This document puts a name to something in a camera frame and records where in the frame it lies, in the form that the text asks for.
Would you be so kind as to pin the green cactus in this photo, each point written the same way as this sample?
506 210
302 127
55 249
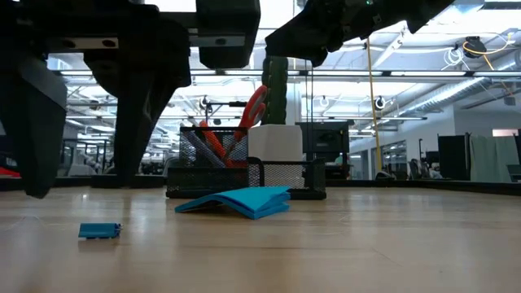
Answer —
278 97

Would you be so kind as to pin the grey green hanging cloth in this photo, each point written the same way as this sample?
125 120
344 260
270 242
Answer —
492 158

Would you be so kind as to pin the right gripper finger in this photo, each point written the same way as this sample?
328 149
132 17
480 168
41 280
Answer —
309 32

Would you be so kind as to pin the blue cloth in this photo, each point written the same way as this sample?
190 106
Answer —
252 199

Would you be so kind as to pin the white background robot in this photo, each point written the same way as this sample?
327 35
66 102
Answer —
87 158

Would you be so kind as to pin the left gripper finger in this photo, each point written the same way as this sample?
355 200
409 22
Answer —
32 130
138 101

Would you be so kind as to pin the white hexagonal plant pot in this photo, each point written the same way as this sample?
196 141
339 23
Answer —
277 142

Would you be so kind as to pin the black aluminium table frame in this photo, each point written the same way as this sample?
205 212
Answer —
447 186

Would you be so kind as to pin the black mesh desk organizer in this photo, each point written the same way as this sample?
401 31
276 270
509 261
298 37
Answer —
203 185

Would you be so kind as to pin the black ceiling device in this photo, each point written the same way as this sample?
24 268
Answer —
474 45

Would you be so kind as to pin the black camera rig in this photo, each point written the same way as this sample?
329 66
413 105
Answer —
205 103

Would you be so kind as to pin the orange-red pen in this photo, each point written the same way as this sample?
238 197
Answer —
213 142

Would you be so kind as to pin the small blue eraser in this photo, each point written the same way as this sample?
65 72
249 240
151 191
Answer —
97 231

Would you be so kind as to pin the slim lavender grey pen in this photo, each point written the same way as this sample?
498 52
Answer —
207 148

